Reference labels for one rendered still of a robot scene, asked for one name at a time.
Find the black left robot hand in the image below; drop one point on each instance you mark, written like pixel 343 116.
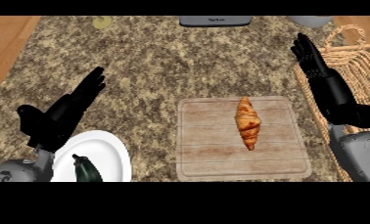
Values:
pixel 62 113

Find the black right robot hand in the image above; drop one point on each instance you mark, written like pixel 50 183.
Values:
pixel 327 84

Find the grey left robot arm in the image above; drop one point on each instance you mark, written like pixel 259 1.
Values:
pixel 27 167

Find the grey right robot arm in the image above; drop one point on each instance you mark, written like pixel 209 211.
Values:
pixel 354 153

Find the golden brown croissant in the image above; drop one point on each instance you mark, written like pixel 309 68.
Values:
pixel 247 122

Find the pale wooden cutting board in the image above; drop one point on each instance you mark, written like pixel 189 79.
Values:
pixel 212 140

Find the white round plate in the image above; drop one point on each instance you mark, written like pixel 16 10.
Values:
pixel 104 151

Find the dark green zucchini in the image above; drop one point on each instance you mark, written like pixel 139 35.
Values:
pixel 86 170

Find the pale grey round container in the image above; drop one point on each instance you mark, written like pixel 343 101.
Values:
pixel 311 20

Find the pale yellow round fruit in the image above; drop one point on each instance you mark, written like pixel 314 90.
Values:
pixel 102 22

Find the grey flat appliance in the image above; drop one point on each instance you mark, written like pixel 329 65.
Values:
pixel 215 21

